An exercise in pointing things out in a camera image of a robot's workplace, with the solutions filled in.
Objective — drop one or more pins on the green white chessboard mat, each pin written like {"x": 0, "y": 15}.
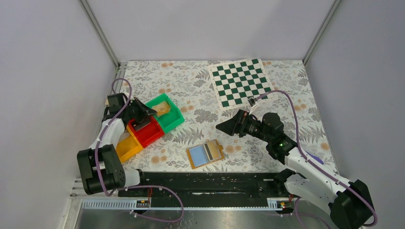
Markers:
{"x": 235, "y": 82}

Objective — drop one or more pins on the red plastic bin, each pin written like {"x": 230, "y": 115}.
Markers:
{"x": 148, "y": 133}

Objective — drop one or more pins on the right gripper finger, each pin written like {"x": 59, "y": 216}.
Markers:
{"x": 229, "y": 128}
{"x": 237, "y": 118}

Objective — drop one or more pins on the green plastic bin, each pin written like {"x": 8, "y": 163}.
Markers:
{"x": 171, "y": 120}

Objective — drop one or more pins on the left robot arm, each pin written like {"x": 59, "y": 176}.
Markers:
{"x": 99, "y": 165}

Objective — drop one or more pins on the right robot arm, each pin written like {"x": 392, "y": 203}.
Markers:
{"x": 348, "y": 203}

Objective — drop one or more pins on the purple cylinder tool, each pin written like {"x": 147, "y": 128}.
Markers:
{"x": 313, "y": 157}

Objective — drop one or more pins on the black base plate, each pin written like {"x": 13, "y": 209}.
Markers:
{"x": 209, "y": 190}

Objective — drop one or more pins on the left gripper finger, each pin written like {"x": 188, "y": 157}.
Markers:
{"x": 141, "y": 109}
{"x": 144, "y": 118}

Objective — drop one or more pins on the orange card holder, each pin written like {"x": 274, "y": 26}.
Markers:
{"x": 197, "y": 155}

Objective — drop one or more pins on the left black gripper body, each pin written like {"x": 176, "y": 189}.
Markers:
{"x": 133, "y": 113}

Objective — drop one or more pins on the yellow plastic bin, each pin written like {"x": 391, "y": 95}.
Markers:
{"x": 127, "y": 148}

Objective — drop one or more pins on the black card in red bin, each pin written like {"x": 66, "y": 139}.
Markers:
{"x": 139, "y": 126}

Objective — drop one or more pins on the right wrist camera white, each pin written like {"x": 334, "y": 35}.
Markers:
{"x": 253, "y": 102}

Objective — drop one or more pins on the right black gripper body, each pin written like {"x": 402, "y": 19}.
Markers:
{"x": 253, "y": 128}

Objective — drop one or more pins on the aluminium rail front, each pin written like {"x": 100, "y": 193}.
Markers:
{"x": 205, "y": 208}

